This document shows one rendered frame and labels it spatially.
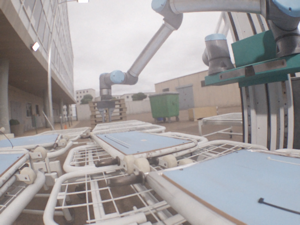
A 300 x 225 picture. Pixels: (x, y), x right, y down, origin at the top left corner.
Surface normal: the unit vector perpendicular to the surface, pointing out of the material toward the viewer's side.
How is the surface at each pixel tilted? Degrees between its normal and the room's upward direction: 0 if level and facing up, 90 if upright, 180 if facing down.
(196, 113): 90
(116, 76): 91
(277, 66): 90
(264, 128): 90
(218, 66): 70
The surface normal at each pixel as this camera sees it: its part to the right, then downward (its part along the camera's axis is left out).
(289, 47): -0.85, -0.25
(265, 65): -0.89, 0.10
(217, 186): -0.03, -1.00
